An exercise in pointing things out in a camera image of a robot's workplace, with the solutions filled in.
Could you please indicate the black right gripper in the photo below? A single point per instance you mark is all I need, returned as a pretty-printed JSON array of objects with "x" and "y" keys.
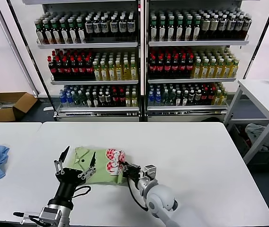
[{"x": 132, "y": 172}]

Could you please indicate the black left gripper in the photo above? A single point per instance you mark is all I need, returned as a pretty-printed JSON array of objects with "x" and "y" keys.
[{"x": 68, "y": 182}]

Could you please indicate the light green polo shirt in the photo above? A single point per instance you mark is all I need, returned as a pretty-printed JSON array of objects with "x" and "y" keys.
[{"x": 100, "y": 175}]

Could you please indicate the small yellow juice bottle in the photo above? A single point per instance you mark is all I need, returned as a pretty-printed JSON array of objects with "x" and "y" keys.
[
  {"x": 128, "y": 100},
  {"x": 217, "y": 98},
  {"x": 223, "y": 98},
  {"x": 134, "y": 100}
]

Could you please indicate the small red cap bottle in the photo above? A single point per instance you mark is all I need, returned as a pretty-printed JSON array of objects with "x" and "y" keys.
[
  {"x": 204, "y": 98},
  {"x": 115, "y": 100},
  {"x": 211, "y": 97},
  {"x": 121, "y": 100}
]

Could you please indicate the small white floor strip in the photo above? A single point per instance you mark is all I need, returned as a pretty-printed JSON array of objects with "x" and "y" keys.
[{"x": 48, "y": 109}]

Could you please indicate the small white label bottle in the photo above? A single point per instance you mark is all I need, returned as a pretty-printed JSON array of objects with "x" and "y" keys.
[
  {"x": 101, "y": 100},
  {"x": 198, "y": 98},
  {"x": 88, "y": 101},
  {"x": 185, "y": 99},
  {"x": 107, "y": 100},
  {"x": 95, "y": 101},
  {"x": 191, "y": 98}
]

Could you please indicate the small blue drink bottle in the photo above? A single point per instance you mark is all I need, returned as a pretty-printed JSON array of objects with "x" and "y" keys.
[
  {"x": 158, "y": 99},
  {"x": 151, "y": 99},
  {"x": 69, "y": 100},
  {"x": 63, "y": 100}
]

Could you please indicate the black rounded floor object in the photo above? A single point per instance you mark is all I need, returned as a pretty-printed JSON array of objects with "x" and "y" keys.
[{"x": 211, "y": 119}]

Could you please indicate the red cap cola bottle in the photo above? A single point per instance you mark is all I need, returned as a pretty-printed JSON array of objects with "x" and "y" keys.
[
  {"x": 167, "y": 68},
  {"x": 74, "y": 69},
  {"x": 89, "y": 69},
  {"x": 59, "y": 69},
  {"x": 183, "y": 68},
  {"x": 160, "y": 68},
  {"x": 175, "y": 68},
  {"x": 152, "y": 68},
  {"x": 190, "y": 68},
  {"x": 52, "y": 69},
  {"x": 82, "y": 69},
  {"x": 67, "y": 69}
]

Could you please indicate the white beverage shelf unit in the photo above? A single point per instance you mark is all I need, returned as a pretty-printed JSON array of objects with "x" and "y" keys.
[
  {"x": 89, "y": 45},
  {"x": 196, "y": 43}
]

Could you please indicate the crumpled grey cloth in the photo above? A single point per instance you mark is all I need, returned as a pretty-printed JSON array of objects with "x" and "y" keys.
[{"x": 255, "y": 134}]

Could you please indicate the green cap tea bottle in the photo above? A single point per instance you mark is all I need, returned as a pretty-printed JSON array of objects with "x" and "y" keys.
[
  {"x": 196, "y": 29},
  {"x": 81, "y": 32},
  {"x": 48, "y": 33},
  {"x": 154, "y": 30},
  {"x": 170, "y": 30},
  {"x": 179, "y": 30},
  {"x": 188, "y": 30},
  {"x": 56, "y": 33},
  {"x": 162, "y": 30},
  {"x": 73, "y": 33},
  {"x": 40, "y": 33},
  {"x": 64, "y": 33}
]

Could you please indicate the white label dark bottle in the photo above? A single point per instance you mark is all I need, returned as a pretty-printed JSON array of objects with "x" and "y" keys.
[
  {"x": 104, "y": 28},
  {"x": 131, "y": 27},
  {"x": 89, "y": 28},
  {"x": 113, "y": 27},
  {"x": 122, "y": 27},
  {"x": 97, "y": 28}
]

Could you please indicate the dark storage bin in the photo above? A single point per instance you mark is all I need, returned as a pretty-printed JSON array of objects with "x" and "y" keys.
[{"x": 267, "y": 156}]

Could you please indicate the black framed glass door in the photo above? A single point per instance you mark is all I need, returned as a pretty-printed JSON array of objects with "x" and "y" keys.
[
  {"x": 262, "y": 37},
  {"x": 16, "y": 35}
]

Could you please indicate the white side table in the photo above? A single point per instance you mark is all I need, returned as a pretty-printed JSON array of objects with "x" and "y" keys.
[{"x": 262, "y": 94}]

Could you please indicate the grey label dark bottle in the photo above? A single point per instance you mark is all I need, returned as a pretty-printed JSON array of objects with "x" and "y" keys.
[
  {"x": 231, "y": 26},
  {"x": 222, "y": 26},
  {"x": 239, "y": 26},
  {"x": 247, "y": 25},
  {"x": 214, "y": 27},
  {"x": 205, "y": 27}
]

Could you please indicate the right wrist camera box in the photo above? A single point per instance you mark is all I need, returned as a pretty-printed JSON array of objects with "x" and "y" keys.
[{"x": 149, "y": 169}]

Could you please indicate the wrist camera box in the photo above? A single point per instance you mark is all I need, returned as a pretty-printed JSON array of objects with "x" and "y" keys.
[
  {"x": 31, "y": 217},
  {"x": 149, "y": 169}
]

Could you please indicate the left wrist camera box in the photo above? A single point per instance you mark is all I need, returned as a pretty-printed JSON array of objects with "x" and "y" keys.
[{"x": 31, "y": 217}]

